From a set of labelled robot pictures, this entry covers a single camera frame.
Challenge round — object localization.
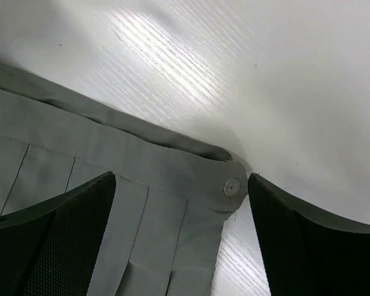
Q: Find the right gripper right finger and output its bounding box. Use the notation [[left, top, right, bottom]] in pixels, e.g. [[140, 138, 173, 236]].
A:
[[248, 173, 370, 295]]

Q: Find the grey skirt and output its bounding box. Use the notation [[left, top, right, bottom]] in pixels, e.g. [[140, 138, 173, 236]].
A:
[[0, 63, 247, 295]]

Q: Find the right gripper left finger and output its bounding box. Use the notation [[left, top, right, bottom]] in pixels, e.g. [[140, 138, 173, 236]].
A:
[[0, 171, 116, 295]]

